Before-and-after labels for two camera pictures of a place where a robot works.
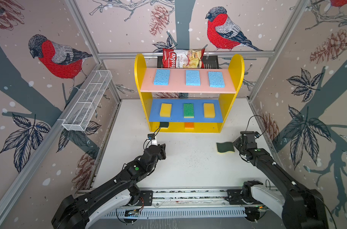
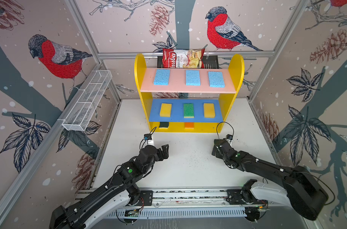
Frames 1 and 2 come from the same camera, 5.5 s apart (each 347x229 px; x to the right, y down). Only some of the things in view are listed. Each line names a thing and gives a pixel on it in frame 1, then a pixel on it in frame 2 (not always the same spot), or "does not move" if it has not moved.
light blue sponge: (216, 79) does not move
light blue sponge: (193, 78) does not move
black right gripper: (236, 142) to (216, 153)
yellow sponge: (209, 112) does not move
